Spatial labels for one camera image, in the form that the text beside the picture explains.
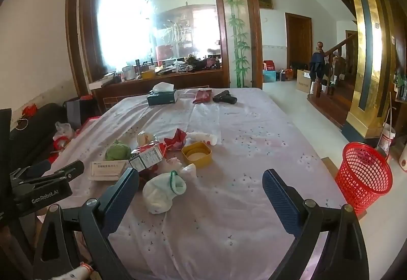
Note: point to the white bucket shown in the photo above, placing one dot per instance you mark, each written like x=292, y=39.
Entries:
x=386, y=140

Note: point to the golden pillar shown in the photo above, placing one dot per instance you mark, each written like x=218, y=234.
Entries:
x=372, y=44

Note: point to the green tissue box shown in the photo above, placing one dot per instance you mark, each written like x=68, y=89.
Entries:
x=162, y=98

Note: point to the white red plastic bag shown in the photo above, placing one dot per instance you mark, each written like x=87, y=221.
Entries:
x=63, y=133

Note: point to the wooden cabinet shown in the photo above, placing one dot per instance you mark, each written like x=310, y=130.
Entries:
x=143, y=84

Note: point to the black sofa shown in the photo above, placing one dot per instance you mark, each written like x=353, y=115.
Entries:
x=35, y=136

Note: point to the framed picture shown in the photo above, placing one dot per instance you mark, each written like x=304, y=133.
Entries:
x=265, y=0

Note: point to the beige crumpled wrapper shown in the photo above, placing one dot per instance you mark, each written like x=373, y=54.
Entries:
x=144, y=139

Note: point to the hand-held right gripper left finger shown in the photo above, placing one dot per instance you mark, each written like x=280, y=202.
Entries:
x=120, y=203

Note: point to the wooden door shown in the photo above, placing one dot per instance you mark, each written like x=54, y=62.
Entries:
x=299, y=41

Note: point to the red foil packet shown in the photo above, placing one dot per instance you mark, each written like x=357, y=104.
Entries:
x=202, y=96

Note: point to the red gift box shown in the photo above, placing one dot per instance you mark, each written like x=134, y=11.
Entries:
x=269, y=65

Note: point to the red crumpled wrapper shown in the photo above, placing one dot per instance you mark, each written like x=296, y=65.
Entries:
x=176, y=140

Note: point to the blue box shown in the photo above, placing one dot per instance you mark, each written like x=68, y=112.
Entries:
x=269, y=76

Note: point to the red white drink carton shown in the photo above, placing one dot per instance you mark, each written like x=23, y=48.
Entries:
x=148, y=157

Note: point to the wooden staircase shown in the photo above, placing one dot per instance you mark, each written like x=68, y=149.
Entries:
x=334, y=101

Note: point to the black bag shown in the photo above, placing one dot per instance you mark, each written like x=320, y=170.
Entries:
x=79, y=111

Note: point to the yellow square container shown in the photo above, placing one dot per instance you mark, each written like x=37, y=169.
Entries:
x=208, y=156

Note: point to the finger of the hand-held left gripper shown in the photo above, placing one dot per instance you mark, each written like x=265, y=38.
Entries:
x=38, y=168
x=68, y=171

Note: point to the white plastic barrel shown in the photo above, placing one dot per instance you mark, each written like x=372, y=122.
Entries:
x=403, y=159

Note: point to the green crumpled wrapper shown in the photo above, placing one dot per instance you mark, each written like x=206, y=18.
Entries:
x=117, y=152

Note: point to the white cardboard box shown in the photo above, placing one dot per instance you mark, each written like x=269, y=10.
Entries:
x=105, y=170

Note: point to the red plastic basket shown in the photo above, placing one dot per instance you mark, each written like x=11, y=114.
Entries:
x=362, y=178

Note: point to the dark jacket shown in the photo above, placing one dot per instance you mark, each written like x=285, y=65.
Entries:
x=317, y=65

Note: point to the white sock with green trim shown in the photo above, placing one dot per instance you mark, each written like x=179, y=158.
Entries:
x=157, y=194

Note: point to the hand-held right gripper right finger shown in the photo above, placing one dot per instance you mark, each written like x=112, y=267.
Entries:
x=281, y=203

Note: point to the black handheld tool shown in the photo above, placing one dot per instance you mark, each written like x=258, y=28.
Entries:
x=224, y=97

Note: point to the white plastic bottle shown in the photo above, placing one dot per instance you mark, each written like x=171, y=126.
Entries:
x=203, y=138

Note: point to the bamboo painted panel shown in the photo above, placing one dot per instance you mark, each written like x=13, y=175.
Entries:
x=237, y=28

